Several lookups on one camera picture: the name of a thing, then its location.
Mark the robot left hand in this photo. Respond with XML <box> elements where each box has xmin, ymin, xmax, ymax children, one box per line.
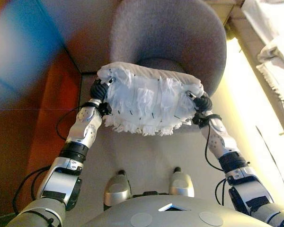
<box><xmin>89</xmin><ymin>77</ymin><xmax>117</xmax><ymax>105</ymax></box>

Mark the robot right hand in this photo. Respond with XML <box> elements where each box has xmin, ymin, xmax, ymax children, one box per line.
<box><xmin>186</xmin><ymin>89</ymin><xmax>213</xmax><ymax>112</ymax></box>

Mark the white fringed cushion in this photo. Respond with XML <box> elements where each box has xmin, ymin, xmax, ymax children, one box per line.
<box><xmin>96</xmin><ymin>61</ymin><xmax>203</xmax><ymax>137</ymax></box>

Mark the brown wooden wardrobe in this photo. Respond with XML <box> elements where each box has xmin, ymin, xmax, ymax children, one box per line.
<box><xmin>0</xmin><ymin>0</ymin><xmax>83</xmax><ymax>219</ymax></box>

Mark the grey upholstered armchair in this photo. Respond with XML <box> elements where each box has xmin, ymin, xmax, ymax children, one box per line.
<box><xmin>108</xmin><ymin>0</ymin><xmax>228</xmax><ymax>98</ymax></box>

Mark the silver robot right leg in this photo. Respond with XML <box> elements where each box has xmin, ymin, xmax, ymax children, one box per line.
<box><xmin>168</xmin><ymin>166</ymin><xmax>195</xmax><ymax>198</ymax></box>

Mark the silver robot leg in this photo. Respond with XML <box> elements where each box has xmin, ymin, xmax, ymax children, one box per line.
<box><xmin>168</xmin><ymin>166</ymin><xmax>195</xmax><ymax>198</ymax></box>
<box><xmin>103</xmin><ymin>169</ymin><xmax>132</xmax><ymax>209</ymax></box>

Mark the white fringed blanket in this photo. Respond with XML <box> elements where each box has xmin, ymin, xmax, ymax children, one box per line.
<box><xmin>256</xmin><ymin>37</ymin><xmax>284</xmax><ymax>120</ymax></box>

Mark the bed with white sheet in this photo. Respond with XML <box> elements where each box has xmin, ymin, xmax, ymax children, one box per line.
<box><xmin>227</xmin><ymin>0</ymin><xmax>284</xmax><ymax>190</ymax></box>

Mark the light wooden nightstand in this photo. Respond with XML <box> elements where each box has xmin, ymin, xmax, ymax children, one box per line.
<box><xmin>205</xmin><ymin>0</ymin><xmax>242</xmax><ymax>27</ymax></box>

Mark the silver robot left leg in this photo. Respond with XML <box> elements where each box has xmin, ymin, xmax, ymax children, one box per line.
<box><xmin>103</xmin><ymin>169</ymin><xmax>132</xmax><ymax>209</ymax></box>

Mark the grey robot torso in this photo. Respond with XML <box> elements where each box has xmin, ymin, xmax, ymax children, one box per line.
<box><xmin>80</xmin><ymin>194</ymin><xmax>271</xmax><ymax>227</ymax></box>

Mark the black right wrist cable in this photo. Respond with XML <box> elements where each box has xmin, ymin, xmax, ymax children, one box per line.
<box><xmin>204</xmin><ymin>122</ymin><xmax>226</xmax><ymax>173</ymax></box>

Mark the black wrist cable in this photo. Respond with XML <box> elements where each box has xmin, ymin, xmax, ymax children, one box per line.
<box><xmin>55</xmin><ymin>107</ymin><xmax>84</xmax><ymax>143</ymax></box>
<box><xmin>204</xmin><ymin>122</ymin><xmax>226</xmax><ymax>173</ymax></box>

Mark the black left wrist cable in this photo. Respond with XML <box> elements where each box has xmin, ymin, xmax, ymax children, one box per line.
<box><xmin>55</xmin><ymin>107</ymin><xmax>84</xmax><ymax>143</ymax></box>

